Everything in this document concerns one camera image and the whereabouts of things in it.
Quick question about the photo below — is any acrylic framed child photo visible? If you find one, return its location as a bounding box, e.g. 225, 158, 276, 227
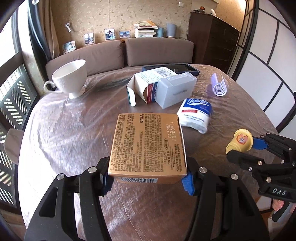
62, 41, 76, 54

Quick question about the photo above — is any blue white tissue pack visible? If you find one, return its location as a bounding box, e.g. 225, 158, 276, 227
177, 98, 213, 134

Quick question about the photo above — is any dark framed lattice window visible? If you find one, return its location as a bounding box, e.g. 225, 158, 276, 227
0, 7, 40, 210

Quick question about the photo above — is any dark wooden cabinet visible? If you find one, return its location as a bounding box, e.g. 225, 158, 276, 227
188, 10, 241, 75

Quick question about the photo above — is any yellow cartoon toy cup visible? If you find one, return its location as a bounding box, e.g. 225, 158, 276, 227
226, 128, 254, 154

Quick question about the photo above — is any acrylic framed sunglasses portrait photo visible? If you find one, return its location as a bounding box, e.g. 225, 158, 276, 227
104, 28, 116, 42

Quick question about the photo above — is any white paper sliding door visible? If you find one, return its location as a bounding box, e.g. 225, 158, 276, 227
228, 0, 296, 135

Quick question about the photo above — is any white embossed footed cup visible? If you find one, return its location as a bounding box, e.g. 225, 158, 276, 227
43, 59, 88, 99

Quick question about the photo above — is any acrylic framed standing person photo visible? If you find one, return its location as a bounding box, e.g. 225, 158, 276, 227
84, 33, 95, 46

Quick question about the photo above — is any grey cylindrical speaker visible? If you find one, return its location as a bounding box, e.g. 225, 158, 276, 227
166, 22, 177, 38

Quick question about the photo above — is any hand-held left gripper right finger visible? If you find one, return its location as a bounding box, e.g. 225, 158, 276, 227
180, 156, 270, 241

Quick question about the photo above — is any brown sofa back cushion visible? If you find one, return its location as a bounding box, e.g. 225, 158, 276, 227
46, 40, 125, 80
125, 37, 194, 68

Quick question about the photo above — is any grey padded chair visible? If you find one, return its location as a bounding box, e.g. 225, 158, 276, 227
6, 128, 25, 165

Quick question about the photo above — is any beige curtain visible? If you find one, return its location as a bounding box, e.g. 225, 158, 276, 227
27, 0, 59, 68

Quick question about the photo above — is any translucent white plastic box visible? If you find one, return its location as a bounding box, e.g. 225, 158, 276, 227
154, 72, 198, 109

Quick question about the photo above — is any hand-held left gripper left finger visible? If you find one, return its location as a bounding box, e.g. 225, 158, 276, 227
24, 156, 114, 241

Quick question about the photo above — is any white purple hair roller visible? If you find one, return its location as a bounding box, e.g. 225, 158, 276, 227
211, 73, 227, 97

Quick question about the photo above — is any stack of books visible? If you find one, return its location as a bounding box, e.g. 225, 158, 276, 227
133, 21, 159, 38

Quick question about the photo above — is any gold cardboard box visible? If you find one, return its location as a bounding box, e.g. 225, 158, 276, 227
107, 113, 188, 184

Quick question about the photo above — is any phone in blue case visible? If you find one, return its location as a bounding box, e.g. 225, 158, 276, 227
142, 64, 200, 77

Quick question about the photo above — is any white blue medicine carton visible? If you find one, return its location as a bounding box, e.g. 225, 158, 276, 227
126, 66, 179, 107

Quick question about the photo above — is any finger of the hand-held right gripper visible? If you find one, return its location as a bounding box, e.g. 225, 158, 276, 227
226, 150, 285, 186
252, 133, 296, 168

